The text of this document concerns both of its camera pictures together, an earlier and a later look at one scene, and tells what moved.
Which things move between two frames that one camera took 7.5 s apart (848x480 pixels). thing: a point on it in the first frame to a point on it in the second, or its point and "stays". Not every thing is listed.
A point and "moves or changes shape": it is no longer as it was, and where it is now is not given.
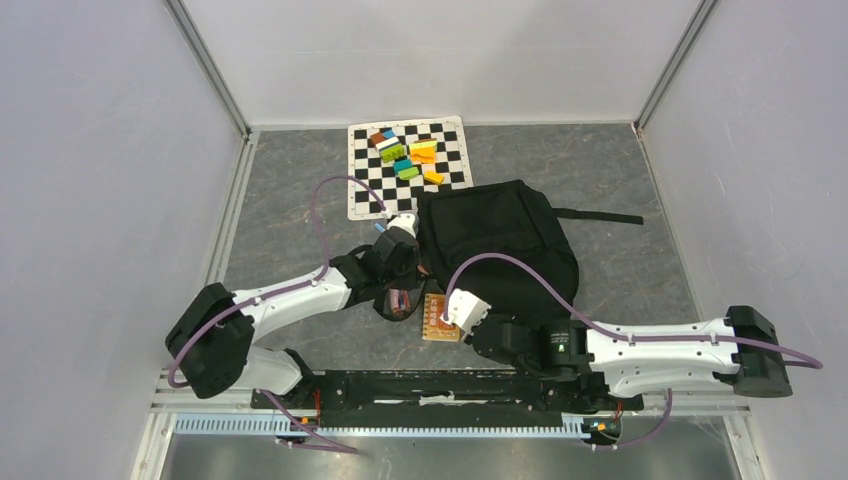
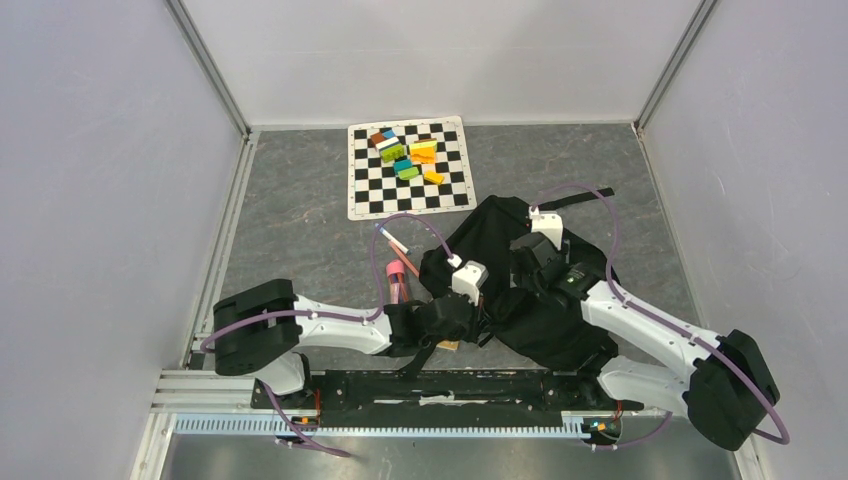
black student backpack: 510,218 moves or changes shape
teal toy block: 401,165 stays
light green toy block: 408,173 stays
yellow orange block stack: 423,151 stays
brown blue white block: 383,139 stays
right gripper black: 512,321 to 557,253
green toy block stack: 390,153 stays
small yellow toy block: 433,176 stays
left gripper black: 410,278 to 470,333
